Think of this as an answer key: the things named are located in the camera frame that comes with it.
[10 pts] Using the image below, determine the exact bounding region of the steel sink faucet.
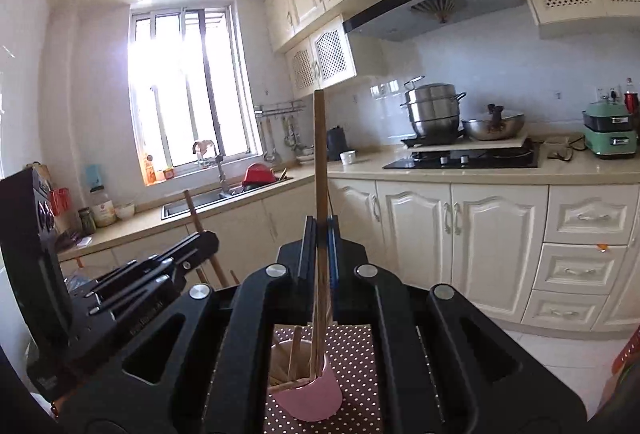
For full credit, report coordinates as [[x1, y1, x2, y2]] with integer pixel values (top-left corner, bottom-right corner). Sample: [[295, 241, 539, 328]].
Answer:
[[192, 139, 232, 196]]

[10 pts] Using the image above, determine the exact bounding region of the brown paper bag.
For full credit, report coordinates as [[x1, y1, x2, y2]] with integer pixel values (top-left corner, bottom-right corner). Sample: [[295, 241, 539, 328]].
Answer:
[[25, 161, 53, 190]]

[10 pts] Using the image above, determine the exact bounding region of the slim wooden chopstick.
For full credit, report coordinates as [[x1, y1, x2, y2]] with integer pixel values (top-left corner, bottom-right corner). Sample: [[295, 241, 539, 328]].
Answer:
[[310, 89, 331, 382], [183, 189, 231, 289]]

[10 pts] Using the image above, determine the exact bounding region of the green electric cooker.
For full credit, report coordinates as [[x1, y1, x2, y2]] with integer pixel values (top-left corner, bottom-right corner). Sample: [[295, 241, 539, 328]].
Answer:
[[582, 99, 638, 160]]

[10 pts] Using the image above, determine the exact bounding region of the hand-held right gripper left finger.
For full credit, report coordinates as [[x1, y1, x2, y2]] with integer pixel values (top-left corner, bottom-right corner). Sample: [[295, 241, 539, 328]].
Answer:
[[59, 214, 321, 434]]

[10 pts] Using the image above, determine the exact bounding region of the red packet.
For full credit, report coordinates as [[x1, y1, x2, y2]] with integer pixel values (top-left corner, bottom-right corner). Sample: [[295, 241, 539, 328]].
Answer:
[[50, 188, 71, 216]]

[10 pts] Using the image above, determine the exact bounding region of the grey dishcloth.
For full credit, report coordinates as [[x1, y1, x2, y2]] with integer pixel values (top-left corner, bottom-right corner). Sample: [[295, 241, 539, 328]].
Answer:
[[544, 137, 572, 160]]

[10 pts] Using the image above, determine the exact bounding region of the steel steamer pot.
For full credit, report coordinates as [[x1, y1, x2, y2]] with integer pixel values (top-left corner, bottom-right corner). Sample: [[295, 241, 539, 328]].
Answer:
[[400, 75, 467, 137]]

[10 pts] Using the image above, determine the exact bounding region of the red bottle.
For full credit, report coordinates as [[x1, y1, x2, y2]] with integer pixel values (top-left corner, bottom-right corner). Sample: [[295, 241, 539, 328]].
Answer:
[[624, 77, 640, 115]]

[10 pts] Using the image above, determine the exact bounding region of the steel kitchen sink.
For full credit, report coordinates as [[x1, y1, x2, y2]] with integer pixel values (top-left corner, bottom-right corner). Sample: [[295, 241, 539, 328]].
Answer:
[[161, 174, 296, 219]]

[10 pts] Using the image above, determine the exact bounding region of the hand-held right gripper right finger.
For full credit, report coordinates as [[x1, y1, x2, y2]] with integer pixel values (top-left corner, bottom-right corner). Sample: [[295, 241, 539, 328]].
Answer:
[[325, 217, 588, 434]]

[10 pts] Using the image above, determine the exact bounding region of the pile of wooden chopsticks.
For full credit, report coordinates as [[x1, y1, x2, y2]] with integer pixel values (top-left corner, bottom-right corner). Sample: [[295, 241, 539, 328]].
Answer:
[[270, 324, 326, 387]]

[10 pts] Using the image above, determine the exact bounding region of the steel wok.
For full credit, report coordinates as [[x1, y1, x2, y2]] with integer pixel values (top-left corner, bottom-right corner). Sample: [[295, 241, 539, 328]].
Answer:
[[461, 104, 527, 141]]

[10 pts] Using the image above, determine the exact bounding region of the steel utensil rail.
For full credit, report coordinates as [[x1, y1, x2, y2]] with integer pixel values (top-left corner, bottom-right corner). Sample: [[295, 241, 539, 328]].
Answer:
[[254, 100, 306, 117]]

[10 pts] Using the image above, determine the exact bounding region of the pink sleeved white cup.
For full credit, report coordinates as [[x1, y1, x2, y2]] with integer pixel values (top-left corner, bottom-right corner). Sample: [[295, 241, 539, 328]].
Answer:
[[267, 339, 344, 422]]

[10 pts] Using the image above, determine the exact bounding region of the red patterned cloth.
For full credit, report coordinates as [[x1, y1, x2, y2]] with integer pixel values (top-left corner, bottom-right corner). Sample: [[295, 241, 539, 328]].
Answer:
[[595, 328, 640, 420]]

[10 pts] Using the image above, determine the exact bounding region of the black gas stove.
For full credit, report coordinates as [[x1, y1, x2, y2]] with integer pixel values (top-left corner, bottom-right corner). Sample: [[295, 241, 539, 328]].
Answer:
[[382, 141, 541, 170]]

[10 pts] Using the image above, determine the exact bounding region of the small lattice door wall cabinet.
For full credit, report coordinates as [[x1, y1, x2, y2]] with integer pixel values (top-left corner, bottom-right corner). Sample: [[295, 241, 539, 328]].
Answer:
[[285, 14, 357, 99]]

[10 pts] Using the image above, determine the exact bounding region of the black kettle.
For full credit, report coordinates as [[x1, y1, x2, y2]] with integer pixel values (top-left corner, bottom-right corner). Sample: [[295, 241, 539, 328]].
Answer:
[[327, 125, 349, 161]]

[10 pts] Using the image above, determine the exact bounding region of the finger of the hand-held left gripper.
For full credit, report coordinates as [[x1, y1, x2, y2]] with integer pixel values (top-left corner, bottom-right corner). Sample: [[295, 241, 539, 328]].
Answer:
[[91, 230, 221, 290], [87, 267, 193, 316]]

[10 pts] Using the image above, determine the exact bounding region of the red dish basin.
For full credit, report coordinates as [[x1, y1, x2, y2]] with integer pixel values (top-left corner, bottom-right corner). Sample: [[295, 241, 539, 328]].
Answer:
[[242, 163, 277, 187]]

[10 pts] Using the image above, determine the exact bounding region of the kitchen window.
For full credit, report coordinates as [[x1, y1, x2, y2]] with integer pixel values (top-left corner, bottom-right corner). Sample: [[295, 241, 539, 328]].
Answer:
[[129, 4, 263, 180]]

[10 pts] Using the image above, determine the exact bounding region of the hanging steel ladle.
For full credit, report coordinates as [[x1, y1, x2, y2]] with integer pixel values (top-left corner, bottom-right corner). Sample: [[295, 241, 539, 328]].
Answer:
[[262, 117, 277, 163]]

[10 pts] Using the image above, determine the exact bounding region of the glass jar with white lid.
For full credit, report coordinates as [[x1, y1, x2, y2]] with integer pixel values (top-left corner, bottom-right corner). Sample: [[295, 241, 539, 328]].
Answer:
[[90, 187, 117, 227]]

